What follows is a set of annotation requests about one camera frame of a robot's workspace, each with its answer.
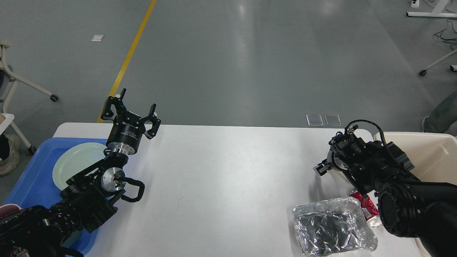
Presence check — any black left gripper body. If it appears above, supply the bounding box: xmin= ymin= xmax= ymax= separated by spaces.
xmin=106 ymin=119 xmax=146 ymax=155

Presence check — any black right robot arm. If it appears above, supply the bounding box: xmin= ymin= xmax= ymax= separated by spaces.
xmin=314 ymin=119 xmax=457 ymax=257

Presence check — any light green plate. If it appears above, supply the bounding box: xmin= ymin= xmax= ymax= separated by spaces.
xmin=52 ymin=142 xmax=106 ymax=190

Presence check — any white rolling chair right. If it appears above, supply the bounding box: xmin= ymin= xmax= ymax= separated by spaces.
xmin=418 ymin=49 xmax=457 ymax=77

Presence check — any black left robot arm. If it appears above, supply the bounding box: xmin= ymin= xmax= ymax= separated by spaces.
xmin=1 ymin=89 xmax=161 ymax=257

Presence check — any beige plastic bin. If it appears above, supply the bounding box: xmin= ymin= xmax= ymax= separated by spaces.
xmin=374 ymin=132 xmax=457 ymax=257

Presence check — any aluminium foil tray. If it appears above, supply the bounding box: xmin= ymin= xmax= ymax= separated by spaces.
xmin=292 ymin=197 xmax=378 ymax=257

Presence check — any small clear floor plate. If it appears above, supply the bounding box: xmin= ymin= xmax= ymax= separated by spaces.
xmin=306 ymin=114 xmax=324 ymax=127

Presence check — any white rolling chair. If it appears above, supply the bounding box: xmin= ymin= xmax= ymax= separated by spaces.
xmin=418 ymin=49 xmax=457 ymax=77
xmin=0 ymin=40 xmax=59 ymax=112

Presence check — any white sack on floor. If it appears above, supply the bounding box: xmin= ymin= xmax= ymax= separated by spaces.
xmin=0 ymin=133 xmax=20 ymax=176

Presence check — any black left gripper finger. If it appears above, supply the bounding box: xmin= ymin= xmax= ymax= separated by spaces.
xmin=101 ymin=89 xmax=131 ymax=124
xmin=137 ymin=104 xmax=161 ymax=140

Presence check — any white table base far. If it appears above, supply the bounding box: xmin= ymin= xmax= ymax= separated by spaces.
xmin=405 ymin=0 xmax=457 ymax=19

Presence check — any white rolling chair left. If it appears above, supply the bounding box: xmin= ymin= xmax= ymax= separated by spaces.
xmin=0 ymin=40 xmax=59 ymax=112

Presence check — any pink mug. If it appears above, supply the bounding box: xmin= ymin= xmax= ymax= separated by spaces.
xmin=0 ymin=203 xmax=22 ymax=218

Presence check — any white paper cup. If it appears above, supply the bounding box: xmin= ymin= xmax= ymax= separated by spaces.
xmin=327 ymin=150 xmax=348 ymax=172

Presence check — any blue plastic tray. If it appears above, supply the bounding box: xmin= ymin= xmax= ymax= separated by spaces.
xmin=0 ymin=137 xmax=111 ymax=256

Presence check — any red snack wrapper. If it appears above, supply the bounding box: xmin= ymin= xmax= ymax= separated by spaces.
xmin=349 ymin=189 xmax=383 ymax=229

